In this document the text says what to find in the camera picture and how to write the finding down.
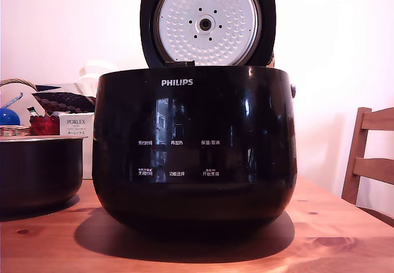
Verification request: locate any black Philips rice cooker body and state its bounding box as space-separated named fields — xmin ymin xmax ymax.
xmin=92 ymin=65 xmax=299 ymax=234

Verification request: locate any dark dotted patterned cloth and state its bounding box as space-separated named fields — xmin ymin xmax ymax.
xmin=31 ymin=84 xmax=97 ymax=116

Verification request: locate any black rice cooker lid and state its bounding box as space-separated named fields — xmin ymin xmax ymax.
xmin=140 ymin=0 xmax=276 ymax=69

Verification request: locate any woven wicker basket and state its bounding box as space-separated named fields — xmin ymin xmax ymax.
xmin=0 ymin=77 xmax=37 ymax=138

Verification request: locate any white plastic container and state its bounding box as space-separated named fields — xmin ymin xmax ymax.
xmin=74 ymin=59 xmax=118 ymax=97

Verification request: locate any white Porlex box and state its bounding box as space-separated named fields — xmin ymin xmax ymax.
xmin=58 ymin=112 xmax=95 ymax=180

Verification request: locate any red crinkled pouch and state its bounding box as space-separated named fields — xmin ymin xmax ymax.
xmin=29 ymin=115 xmax=60 ymax=136

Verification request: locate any wooden chair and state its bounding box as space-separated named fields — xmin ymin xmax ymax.
xmin=341 ymin=106 xmax=394 ymax=221

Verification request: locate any black metallic pot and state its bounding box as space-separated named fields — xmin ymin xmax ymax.
xmin=0 ymin=135 xmax=85 ymax=216

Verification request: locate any blue round ornament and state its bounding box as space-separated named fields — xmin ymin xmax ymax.
xmin=0 ymin=92 xmax=24 ymax=126

